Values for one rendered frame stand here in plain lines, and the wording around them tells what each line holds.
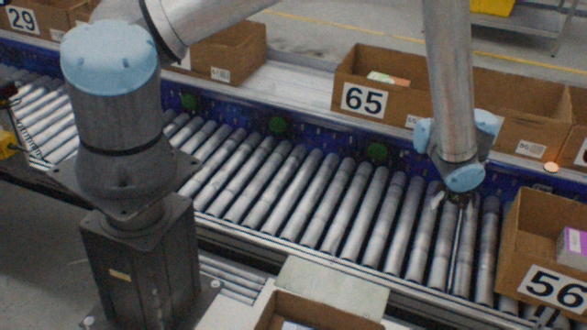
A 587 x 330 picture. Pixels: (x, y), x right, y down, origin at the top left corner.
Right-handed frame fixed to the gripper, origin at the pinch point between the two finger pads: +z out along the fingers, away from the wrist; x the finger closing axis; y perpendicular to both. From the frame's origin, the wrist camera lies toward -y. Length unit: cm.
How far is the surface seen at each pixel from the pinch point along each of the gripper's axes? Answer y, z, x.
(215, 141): -10, 6, -89
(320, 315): 52, 0, -25
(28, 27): -29, -13, -191
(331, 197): 2.6, 5.3, -37.4
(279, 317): 54, 4, -35
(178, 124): -15, 6, -108
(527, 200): -7.2, -7.4, 20.7
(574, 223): -6.7, -4.1, 35.0
